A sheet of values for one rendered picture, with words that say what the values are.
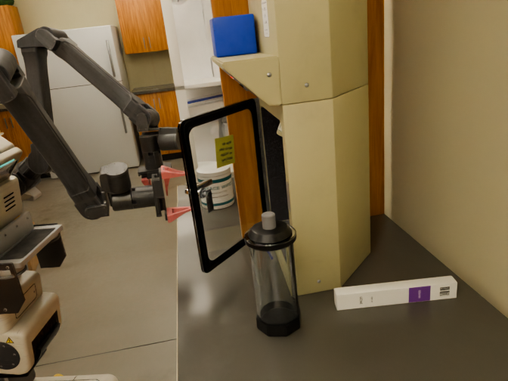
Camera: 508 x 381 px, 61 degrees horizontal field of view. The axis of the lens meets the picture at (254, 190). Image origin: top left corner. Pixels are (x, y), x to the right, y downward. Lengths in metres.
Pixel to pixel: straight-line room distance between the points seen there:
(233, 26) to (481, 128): 0.61
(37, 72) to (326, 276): 1.06
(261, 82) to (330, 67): 0.15
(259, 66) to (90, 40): 5.02
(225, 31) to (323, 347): 0.74
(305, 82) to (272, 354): 0.56
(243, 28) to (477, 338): 0.85
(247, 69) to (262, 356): 0.58
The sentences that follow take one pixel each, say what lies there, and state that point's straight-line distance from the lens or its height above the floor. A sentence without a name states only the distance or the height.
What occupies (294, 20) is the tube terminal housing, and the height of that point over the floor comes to 1.57.
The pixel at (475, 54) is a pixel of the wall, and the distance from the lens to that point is 1.09.
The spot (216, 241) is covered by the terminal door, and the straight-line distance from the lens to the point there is 1.15.
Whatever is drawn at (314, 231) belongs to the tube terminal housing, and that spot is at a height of 1.11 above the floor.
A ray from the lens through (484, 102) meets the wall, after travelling 1.07.
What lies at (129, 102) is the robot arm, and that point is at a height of 1.40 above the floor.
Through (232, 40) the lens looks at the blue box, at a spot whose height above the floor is 1.55.
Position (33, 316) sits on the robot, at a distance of 1.57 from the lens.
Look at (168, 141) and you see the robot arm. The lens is 1.34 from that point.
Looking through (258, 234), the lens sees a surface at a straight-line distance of 0.87.
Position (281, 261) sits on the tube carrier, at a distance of 0.89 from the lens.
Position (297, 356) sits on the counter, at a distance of 0.94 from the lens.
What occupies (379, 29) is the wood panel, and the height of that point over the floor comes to 1.53.
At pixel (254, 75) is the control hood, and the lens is 0.91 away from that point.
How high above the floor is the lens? 1.56
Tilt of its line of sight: 20 degrees down
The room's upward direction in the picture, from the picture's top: 6 degrees counter-clockwise
